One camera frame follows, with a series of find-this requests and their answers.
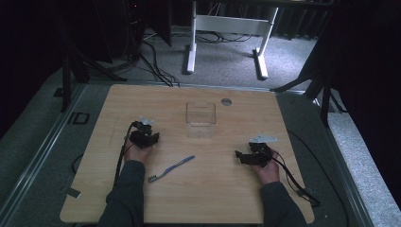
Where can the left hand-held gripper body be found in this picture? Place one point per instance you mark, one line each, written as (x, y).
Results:
(142, 138)

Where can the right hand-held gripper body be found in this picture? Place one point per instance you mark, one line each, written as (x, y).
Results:
(260, 154)

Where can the blue toothbrush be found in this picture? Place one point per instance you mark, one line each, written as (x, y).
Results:
(171, 168)

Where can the clear plastic container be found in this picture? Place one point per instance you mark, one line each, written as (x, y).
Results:
(200, 119)

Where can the person's left hand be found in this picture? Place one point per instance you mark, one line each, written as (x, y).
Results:
(138, 153)

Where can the person's right hand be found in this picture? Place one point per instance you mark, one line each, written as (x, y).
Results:
(268, 171)

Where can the grey round table grommet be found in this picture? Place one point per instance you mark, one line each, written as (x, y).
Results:
(226, 101)

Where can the black metal stand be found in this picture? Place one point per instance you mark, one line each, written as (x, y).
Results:
(66, 85)
(324, 97)

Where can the white desk frame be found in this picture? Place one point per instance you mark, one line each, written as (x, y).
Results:
(230, 24)

